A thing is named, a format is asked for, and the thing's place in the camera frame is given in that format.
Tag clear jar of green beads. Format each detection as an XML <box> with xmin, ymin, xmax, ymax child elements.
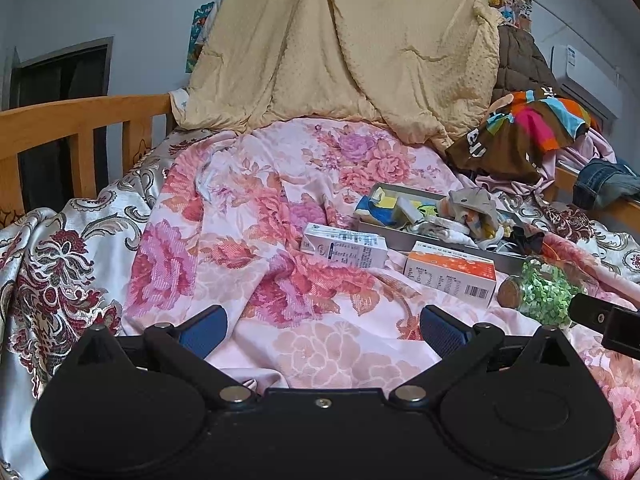
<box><xmin>497</xmin><ymin>257</ymin><xmax>585</xmax><ymax>330</ymax></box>

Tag grey white sock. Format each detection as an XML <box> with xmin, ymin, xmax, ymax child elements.
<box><xmin>418</xmin><ymin>216</ymin><xmax>477</xmax><ymax>248</ymax></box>

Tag yellow blue sock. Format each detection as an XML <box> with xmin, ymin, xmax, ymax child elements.
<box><xmin>469</xmin><ymin>216</ymin><xmax>515</xmax><ymax>250</ymax></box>

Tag white textured cloth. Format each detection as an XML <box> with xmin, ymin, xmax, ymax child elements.
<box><xmin>392</xmin><ymin>196</ymin><xmax>424</xmax><ymax>226</ymax></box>

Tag grey beige drawstring pouch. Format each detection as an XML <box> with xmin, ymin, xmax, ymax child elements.
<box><xmin>437</xmin><ymin>188</ymin><xmax>499</xmax><ymax>227</ymax></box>

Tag orange white medicine box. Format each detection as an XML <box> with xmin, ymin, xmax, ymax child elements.
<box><xmin>404</xmin><ymin>242</ymin><xmax>497</xmax><ymax>308</ymax></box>

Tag pink floral bedsheet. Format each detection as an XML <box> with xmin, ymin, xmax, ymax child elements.
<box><xmin>121</xmin><ymin>118</ymin><xmax>640</xmax><ymax>480</ymax></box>

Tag white blue medicine box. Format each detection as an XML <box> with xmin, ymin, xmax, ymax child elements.
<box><xmin>300</xmin><ymin>222</ymin><xmax>388</xmax><ymax>269</ymax></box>

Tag blue denim jeans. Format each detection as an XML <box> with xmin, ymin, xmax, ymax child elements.
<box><xmin>572</xmin><ymin>159</ymin><xmax>640</xmax><ymax>210</ymax></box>

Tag silver maroon brocade blanket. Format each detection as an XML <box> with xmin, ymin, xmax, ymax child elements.
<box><xmin>1</xmin><ymin>130</ymin><xmax>209</xmax><ymax>479</ymax></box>

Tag lilac pink cloth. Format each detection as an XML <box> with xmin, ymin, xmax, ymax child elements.
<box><xmin>474</xmin><ymin>128</ymin><xmax>617</xmax><ymax>196</ymax></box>

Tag brown multicolour striped garment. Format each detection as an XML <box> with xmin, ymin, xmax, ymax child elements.
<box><xmin>446</xmin><ymin>86</ymin><xmax>599</xmax><ymax>184</ymax></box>

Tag dark window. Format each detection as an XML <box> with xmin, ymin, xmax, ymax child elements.
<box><xmin>1</xmin><ymin>37</ymin><xmax>113</xmax><ymax>211</ymax></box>

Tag white air conditioner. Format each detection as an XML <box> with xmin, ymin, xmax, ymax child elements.
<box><xmin>550</xmin><ymin>44</ymin><xmax>623</xmax><ymax>133</ymax></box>

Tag brown quilted jacket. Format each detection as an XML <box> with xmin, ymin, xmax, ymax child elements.
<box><xmin>491</xmin><ymin>25</ymin><xmax>560</xmax><ymax>101</ymax></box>

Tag tan yellow quilt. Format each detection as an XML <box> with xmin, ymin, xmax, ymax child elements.
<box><xmin>171</xmin><ymin>0</ymin><xmax>501</xmax><ymax>151</ymax></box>

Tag wooden bed frame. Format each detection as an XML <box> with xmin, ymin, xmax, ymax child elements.
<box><xmin>0</xmin><ymin>93</ymin><xmax>174</xmax><ymax>226</ymax></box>

